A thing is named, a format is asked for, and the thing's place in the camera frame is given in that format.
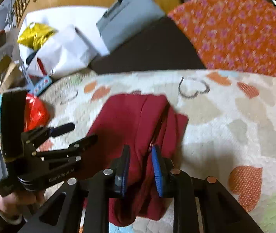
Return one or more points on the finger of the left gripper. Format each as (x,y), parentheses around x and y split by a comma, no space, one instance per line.
(38,136)
(74,149)

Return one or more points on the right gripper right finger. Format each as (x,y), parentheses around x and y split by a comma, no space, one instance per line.
(163,179)

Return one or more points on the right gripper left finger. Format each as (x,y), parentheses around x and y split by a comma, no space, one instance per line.
(120,167)

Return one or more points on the dark red garment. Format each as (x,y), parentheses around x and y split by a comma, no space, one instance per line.
(139,121)

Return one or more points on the left hand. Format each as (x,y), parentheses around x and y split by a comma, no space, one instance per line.
(10,204)

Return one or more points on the red plastic bag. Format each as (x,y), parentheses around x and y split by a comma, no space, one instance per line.
(36,113)

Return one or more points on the blue patterned box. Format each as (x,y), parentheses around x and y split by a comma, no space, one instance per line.
(41,86)

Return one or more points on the heart patterned quilt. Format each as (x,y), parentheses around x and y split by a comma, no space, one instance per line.
(231,131)

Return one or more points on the white plastic bag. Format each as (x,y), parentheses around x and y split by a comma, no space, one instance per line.
(64,53)

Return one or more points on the white pillow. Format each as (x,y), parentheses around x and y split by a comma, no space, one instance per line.
(84,18)

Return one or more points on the yellow plastic bag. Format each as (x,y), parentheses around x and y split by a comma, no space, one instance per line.
(35,35)

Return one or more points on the black cushion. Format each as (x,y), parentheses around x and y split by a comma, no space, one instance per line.
(161,46)

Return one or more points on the grey pillow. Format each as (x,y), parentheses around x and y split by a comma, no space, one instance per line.
(126,18)

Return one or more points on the orange floral fabric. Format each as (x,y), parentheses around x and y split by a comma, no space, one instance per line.
(235,35)

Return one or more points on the wire shelf rack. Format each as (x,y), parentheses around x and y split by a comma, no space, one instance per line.
(11,71)

